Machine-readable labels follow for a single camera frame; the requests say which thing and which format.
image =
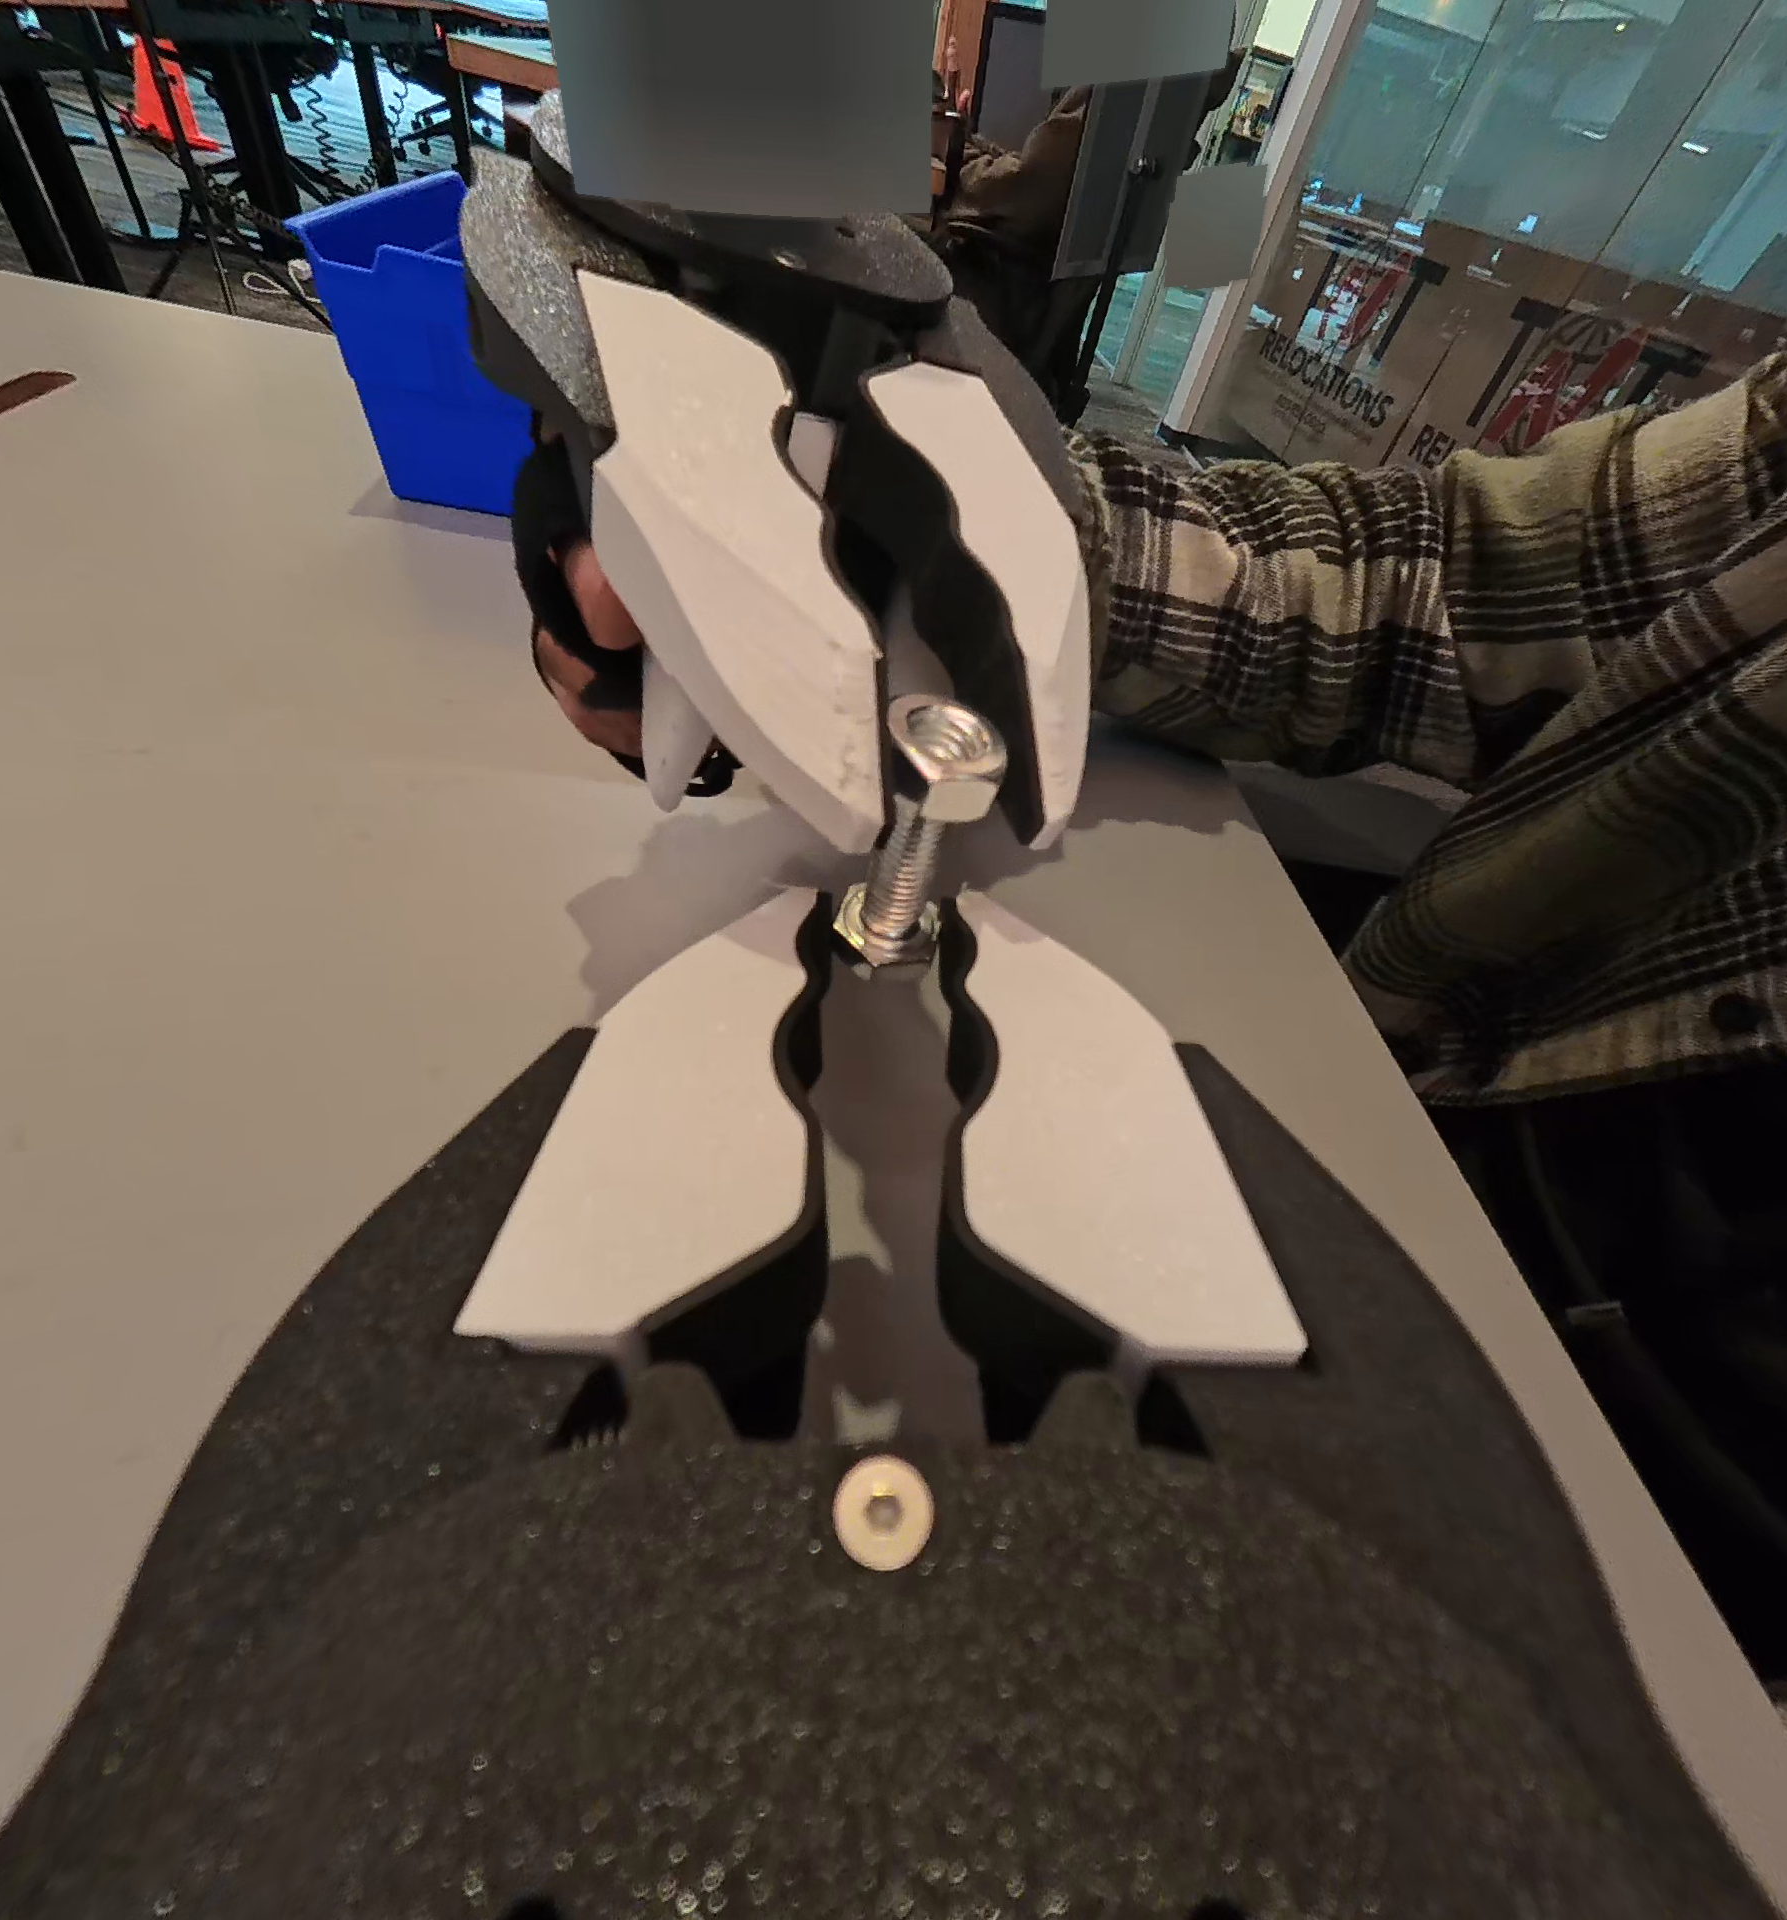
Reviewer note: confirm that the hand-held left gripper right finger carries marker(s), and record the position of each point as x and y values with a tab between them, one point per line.
1118	1200

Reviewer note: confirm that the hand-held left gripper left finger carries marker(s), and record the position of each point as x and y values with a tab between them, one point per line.
653	1169

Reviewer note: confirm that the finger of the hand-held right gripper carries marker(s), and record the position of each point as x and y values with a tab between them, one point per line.
713	524
1014	524

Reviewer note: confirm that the steel hex bolt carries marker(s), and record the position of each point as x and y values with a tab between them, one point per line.
945	757

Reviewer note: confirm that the steel hex nut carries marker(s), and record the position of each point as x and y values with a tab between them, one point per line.
922	949

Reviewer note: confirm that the person's right forearm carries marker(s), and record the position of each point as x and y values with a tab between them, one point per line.
1283	598

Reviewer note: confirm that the person's right hand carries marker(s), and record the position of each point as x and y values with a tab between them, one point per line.
602	608

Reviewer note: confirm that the blue plastic bin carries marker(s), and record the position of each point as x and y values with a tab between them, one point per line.
412	343

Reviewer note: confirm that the printed moving box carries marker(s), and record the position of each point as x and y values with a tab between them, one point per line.
1584	389
1342	374

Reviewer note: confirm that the orange traffic cone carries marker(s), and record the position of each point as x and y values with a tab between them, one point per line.
166	104

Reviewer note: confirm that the person's plaid shirt torso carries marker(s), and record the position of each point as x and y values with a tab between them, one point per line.
1629	900

